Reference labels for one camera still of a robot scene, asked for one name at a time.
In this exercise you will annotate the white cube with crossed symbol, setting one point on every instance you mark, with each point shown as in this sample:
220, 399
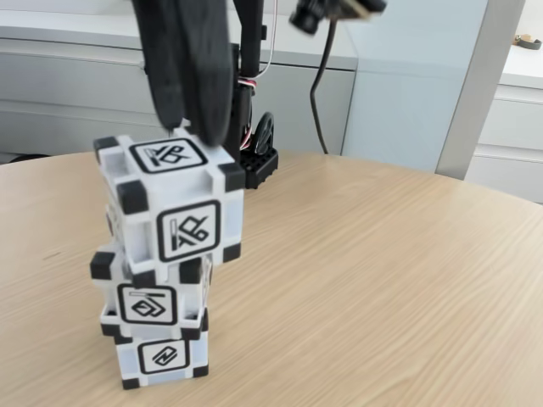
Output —
182, 203

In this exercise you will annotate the white cube with square symbol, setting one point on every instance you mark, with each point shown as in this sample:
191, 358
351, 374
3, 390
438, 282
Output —
146, 307

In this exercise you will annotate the grey low cabinet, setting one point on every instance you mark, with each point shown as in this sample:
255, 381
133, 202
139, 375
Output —
63, 85

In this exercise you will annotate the grey structural pillar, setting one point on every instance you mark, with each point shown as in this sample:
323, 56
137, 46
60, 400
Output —
479, 85

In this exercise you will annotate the white cube with zigzag symbol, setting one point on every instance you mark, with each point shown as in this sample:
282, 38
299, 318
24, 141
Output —
163, 358

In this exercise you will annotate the white drawer unit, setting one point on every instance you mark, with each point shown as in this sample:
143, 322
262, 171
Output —
517, 127

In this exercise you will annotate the small dark wristband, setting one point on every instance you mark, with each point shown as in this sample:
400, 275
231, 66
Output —
527, 40

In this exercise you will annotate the bare circuit board camera module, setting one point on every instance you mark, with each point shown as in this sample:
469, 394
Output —
322, 10

